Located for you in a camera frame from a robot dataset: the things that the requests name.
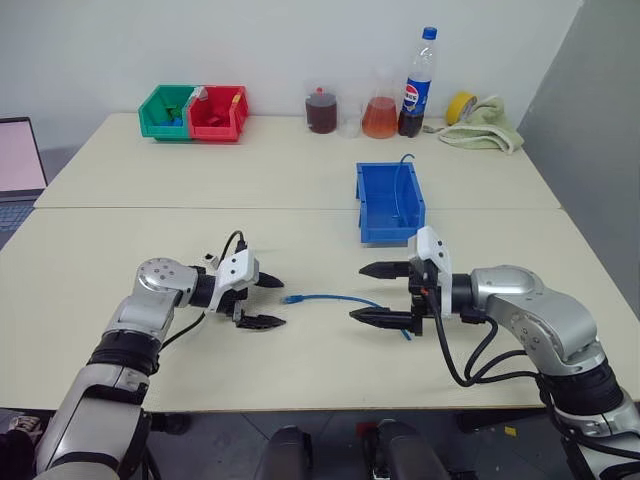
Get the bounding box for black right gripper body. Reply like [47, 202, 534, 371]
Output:
[407, 257, 442, 338]

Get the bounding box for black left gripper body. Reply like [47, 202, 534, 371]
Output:
[218, 272, 263, 327]

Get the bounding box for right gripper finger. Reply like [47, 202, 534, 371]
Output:
[348, 307, 414, 331]
[358, 260, 412, 282]

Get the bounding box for blue plastic bin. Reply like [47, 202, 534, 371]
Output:
[354, 160, 428, 246]

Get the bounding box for red plastic bin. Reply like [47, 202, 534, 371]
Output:
[185, 84, 250, 143]

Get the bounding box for green plastic bin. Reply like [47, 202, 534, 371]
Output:
[137, 84, 199, 142]

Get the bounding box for dark rounded shape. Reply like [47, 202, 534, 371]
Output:
[370, 418, 452, 480]
[258, 424, 315, 480]

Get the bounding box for flask with orange liquid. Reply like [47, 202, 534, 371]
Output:
[361, 66, 400, 140]

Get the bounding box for light green towel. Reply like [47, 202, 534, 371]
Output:
[424, 94, 526, 156]

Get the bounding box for beaker with dark red liquid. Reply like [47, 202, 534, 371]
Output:
[304, 78, 340, 136]

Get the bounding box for yellow tape roll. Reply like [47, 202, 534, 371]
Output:
[445, 90, 479, 127]

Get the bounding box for Pepsi cola bottle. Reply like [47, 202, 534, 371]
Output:
[397, 25, 440, 139]

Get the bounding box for small blue and green parts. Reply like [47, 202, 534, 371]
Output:
[158, 101, 185, 127]

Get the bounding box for person's foot in sandal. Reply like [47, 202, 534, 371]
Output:
[6, 414, 42, 444]

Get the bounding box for grey laptop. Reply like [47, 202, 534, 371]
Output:
[0, 116, 50, 234]

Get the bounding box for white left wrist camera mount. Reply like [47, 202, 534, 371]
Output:
[206, 249, 260, 315]

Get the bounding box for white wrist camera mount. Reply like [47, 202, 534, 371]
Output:
[407, 225, 454, 316]
[206, 249, 260, 315]

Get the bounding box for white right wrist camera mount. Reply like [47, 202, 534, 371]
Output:
[407, 225, 454, 316]

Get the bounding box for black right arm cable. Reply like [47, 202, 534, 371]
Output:
[430, 294, 640, 464]

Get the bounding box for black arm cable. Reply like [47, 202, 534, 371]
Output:
[159, 229, 250, 351]
[430, 294, 640, 464]

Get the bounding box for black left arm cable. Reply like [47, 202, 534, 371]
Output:
[159, 229, 250, 351]

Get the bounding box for blue network cable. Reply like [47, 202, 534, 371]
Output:
[283, 293, 414, 344]

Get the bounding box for thin light blue cable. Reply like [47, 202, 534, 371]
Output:
[391, 152, 417, 222]

